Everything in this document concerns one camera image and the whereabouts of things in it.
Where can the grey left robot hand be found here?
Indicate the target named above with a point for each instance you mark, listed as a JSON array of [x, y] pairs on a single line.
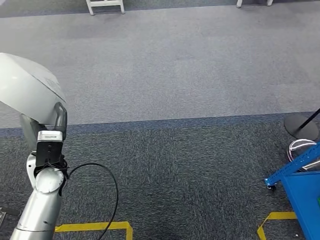
[[29, 132]]

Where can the white curved plastic part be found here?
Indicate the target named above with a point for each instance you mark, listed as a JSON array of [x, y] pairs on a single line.
[[27, 86]]

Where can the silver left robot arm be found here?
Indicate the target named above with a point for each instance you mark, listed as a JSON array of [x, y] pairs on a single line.
[[42, 208]]

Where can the blue metal shelf rack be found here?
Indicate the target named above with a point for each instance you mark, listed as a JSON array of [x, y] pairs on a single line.
[[305, 198]]

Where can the white table legs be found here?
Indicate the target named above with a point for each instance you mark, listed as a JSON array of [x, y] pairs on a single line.
[[105, 4], [239, 3]]

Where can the yellow floor tape square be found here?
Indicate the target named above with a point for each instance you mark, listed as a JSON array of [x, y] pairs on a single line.
[[280, 216]]

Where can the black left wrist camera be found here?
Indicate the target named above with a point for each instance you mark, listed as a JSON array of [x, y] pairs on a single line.
[[48, 152]]

